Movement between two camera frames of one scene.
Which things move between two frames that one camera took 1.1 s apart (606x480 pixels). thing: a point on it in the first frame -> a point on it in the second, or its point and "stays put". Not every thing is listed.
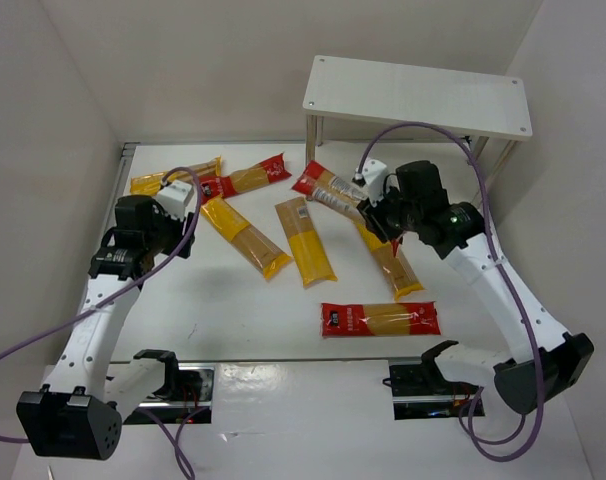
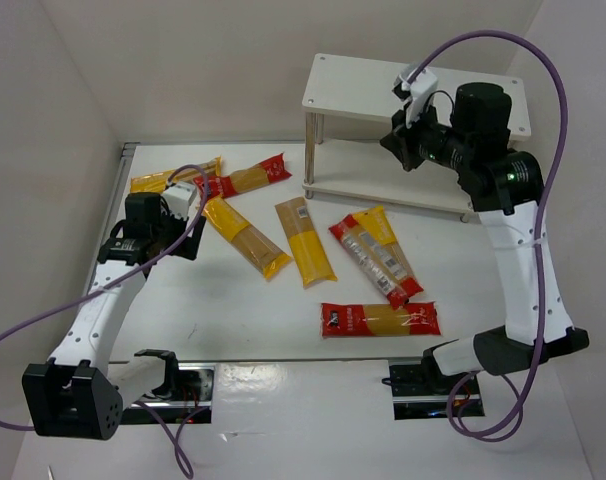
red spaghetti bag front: [379, 319] stays put
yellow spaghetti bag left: [254, 246] stays put
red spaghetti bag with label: [335, 192] -> [370, 260]
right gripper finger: [365, 205] -> [398, 119]
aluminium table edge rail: [128, 150] stays put
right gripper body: [376, 220] -> [403, 145]
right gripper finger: [381, 229] -> [397, 146]
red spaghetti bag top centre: [268, 171] stays put
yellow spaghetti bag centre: [313, 261] stays put
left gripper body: [181, 229] stays put
